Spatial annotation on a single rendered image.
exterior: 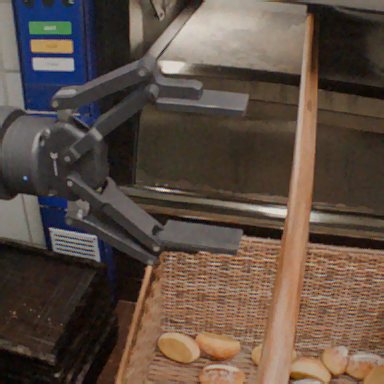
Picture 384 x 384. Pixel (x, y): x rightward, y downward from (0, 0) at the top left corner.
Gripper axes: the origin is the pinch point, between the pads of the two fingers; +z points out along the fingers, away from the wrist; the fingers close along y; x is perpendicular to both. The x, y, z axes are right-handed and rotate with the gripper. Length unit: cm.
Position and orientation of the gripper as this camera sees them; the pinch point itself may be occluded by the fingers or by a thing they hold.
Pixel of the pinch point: (230, 177)
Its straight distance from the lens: 51.0
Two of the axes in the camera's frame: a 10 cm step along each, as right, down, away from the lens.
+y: 0.0, 8.2, 5.7
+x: -2.1, 5.5, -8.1
